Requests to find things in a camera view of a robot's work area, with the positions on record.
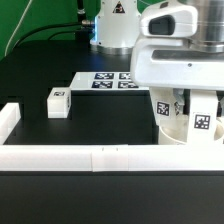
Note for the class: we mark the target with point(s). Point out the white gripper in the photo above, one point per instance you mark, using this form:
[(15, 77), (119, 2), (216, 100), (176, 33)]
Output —
[(181, 45)]

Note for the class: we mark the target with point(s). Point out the white marker base plate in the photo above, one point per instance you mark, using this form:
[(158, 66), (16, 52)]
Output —
[(103, 81)]

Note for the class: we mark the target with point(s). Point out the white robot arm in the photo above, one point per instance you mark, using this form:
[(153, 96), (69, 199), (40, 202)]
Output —
[(117, 30)]

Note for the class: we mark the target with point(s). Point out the white front fence wall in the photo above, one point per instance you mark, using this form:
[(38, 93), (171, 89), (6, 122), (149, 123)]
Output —
[(111, 158)]

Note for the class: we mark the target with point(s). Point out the white left fence wall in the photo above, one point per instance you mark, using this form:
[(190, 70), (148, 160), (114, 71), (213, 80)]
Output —
[(9, 117)]

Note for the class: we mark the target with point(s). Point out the white fence wall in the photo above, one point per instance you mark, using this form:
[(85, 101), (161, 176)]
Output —
[(9, 117), (111, 158)]

